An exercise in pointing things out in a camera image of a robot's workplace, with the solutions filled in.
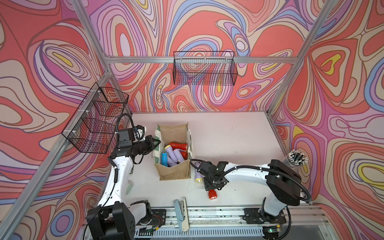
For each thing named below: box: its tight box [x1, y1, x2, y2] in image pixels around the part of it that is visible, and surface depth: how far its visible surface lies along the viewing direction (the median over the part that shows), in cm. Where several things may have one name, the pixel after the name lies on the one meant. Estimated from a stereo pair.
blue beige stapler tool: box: [173, 197, 190, 232], surface depth 74 cm
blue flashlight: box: [160, 152, 169, 167], surface depth 86 cm
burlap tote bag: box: [153, 122, 194, 181], surface depth 86 cm
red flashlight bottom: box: [208, 189, 218, 200], surface depth 80 cm
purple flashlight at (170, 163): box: [167, 155, 178, 168], surface depth 88 cm
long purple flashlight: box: [164, 144, 184, 163], surface depth 90 cm
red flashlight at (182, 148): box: [169, 143, 189, 154], surface depth 93 cm
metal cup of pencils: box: [287, 149, 308, 166], surface depth 78 cm
